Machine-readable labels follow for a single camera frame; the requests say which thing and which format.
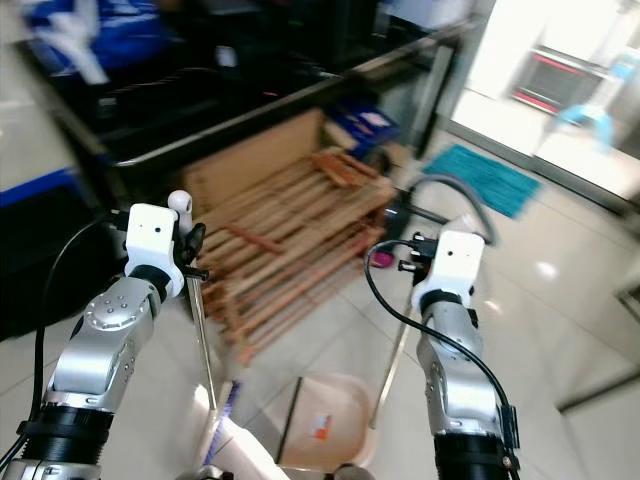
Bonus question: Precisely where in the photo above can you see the beige long-handled dustpan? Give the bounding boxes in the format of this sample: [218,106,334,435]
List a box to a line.
[274,300,419,473]

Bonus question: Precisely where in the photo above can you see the teal floor mat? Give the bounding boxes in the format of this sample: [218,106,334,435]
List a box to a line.
[420,142,543,221]

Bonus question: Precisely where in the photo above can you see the wooden slatted folding rack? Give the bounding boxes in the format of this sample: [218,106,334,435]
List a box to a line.
[203,148,403,365]

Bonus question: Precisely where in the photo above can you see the brown cardboard sheet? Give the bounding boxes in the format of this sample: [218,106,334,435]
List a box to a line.
[180,106,329,207]

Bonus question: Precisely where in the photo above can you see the black low cabinet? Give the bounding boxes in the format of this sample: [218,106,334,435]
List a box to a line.
[0,176,129,341]

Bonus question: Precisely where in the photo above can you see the blue printed box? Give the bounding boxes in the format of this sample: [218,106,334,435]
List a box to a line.
[324,96,403,153]

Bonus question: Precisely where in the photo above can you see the dark metal-framed table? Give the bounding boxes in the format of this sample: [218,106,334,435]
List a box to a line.
[32,18,476,201]

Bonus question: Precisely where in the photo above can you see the grey red-edged grille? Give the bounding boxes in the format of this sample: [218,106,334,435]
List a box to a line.
[510,44,613,115]

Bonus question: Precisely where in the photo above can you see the light blue plastic object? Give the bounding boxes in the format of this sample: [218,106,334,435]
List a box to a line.
[558,92,619,153]

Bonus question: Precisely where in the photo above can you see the blue and white bag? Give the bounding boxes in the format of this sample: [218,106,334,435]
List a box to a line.
[18,0,176,87]

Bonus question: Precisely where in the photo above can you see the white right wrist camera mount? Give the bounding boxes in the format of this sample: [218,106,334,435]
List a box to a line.
[412,230,487,313]

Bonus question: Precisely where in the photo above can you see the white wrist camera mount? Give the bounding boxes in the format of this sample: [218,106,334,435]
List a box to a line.
[124,203,187,298]
[412,230,487,313]

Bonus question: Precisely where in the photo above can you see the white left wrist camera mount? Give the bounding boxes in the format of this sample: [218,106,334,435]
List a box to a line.
[124,203,187,298]

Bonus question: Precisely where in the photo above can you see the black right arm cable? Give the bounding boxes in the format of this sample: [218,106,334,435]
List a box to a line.
[363,238,519,451]

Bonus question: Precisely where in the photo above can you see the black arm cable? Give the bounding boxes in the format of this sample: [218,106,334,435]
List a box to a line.
[363,238,519,451]
[0,214,131,480]

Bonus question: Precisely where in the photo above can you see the grey curved hose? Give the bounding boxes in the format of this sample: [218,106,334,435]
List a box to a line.
[402,173,499,245]

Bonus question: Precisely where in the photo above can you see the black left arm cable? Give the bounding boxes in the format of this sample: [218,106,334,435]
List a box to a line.
[0,214,131,480]

